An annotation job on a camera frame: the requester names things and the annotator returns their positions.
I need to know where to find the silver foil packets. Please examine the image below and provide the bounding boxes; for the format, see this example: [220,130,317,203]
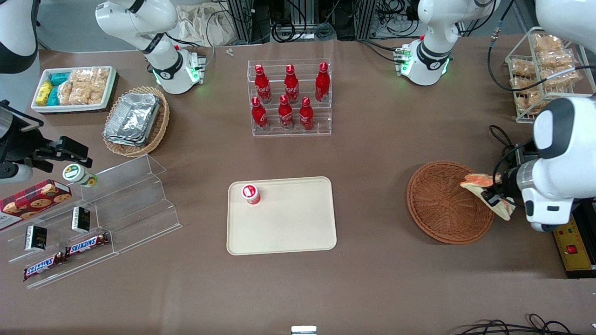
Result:
[103,92,161,142]

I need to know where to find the red plaid cookie box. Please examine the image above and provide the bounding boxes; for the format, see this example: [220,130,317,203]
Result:
[0,179,73,232]

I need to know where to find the white rectangular snack bin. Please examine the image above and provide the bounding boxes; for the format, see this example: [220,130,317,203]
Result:
[31,66,117,114]

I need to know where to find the white cloth bag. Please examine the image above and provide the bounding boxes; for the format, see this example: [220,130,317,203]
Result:
[175,4,233,47]

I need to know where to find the small black snack box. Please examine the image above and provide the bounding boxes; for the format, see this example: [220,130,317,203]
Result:
[71,207,91,234]
[24,225,48,252]

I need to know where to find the beige plastic tray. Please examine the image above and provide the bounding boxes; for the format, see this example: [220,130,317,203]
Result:
[226,176,338,256]

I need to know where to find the white wire basket rack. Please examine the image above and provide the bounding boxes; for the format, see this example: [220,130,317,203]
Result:
[505,27,596,124]

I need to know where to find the yellow control box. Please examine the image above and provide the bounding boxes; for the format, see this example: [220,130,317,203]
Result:
[553,212,596,279]

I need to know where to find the black base cable of arm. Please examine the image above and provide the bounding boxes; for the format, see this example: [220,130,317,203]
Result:
[358,39,406,63]
[165,9,217,70]

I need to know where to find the long black arm cable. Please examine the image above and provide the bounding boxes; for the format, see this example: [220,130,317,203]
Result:
[487,0,596,93]

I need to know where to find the looped black cable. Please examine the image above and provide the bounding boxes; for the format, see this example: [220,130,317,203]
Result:
[489,125,534,161]

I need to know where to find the clear bag of fried snacks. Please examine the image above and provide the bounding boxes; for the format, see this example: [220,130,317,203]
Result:
[511,60,537,78]
[545,65,582,85]
[515,91,545,114]
[534,33,563,52]
[538,49,578,68]

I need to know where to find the light wicker oval basket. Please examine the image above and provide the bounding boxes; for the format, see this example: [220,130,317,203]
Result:
[102,86,170,158]

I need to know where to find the black floor cable bundle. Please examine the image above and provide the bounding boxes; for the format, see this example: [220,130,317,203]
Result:
[456,314,596,335]

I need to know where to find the triangle sandwich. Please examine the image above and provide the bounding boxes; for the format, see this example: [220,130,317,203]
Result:
[460,173,516,221]

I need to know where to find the aluminium foil container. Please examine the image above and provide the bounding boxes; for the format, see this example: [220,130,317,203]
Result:
[104,133,152,148]

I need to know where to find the clear acrylic stepped snack rack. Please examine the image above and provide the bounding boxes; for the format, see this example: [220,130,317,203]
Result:
[0,154,183,290]

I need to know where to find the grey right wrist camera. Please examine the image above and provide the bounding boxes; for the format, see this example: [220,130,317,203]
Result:
[0,163,34,183]

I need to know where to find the black base cable of left arm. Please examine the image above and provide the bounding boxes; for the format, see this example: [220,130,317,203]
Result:
[358,39,406,63]

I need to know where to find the background equipment rack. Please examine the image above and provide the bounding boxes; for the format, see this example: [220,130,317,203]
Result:
[223,0,422,42]

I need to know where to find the Snickers chocolate bar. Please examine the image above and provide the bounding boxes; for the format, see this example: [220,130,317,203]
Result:
[65,232,110,257]
[23,253,66,282]

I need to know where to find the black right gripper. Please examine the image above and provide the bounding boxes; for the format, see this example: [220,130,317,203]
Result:
[0,100,93,171]

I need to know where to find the red and white yogurt cup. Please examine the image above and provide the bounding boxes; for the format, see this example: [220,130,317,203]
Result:
[241,184,261,206]

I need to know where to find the clear acrylic bottle rack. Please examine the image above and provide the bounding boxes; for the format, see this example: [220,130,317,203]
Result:
[247,58,332,137]

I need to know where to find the green sunflower yogurt bottle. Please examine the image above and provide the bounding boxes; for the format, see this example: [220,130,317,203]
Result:
[62,164,98,188]

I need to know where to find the red cola bottle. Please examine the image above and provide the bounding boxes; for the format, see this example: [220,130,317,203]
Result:
[278,95,294,131]
[298,97,314,131]
[251,97,268,132]
[254,64,272,104]
[315,62,331,103]
[284,64,300,104]

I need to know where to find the brown round wicker basket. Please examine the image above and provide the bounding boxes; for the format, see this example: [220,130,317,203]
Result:
[406,161,495,245]

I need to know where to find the black base cable of right arm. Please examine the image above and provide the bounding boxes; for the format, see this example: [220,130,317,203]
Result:
[165,9,217,70]

